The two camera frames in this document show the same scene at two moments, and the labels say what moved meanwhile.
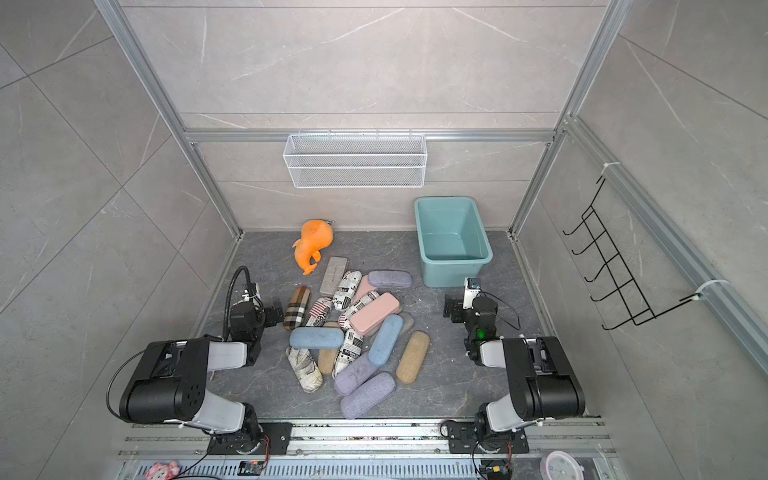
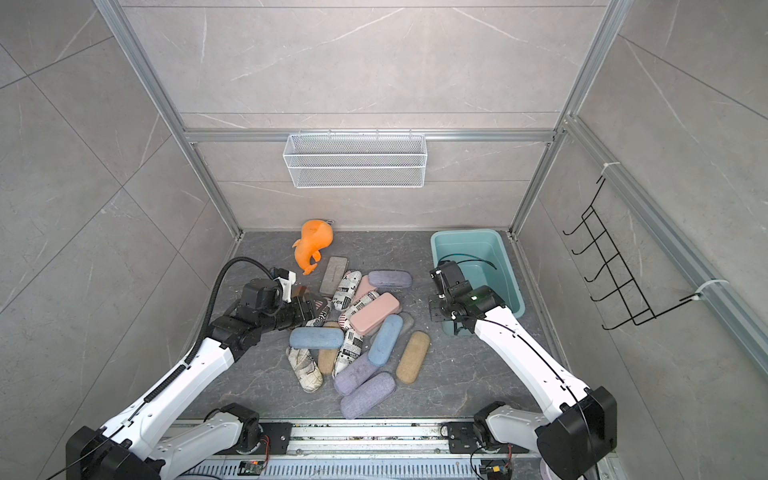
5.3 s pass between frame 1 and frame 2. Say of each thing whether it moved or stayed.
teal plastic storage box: moved
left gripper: moved
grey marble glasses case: stayed
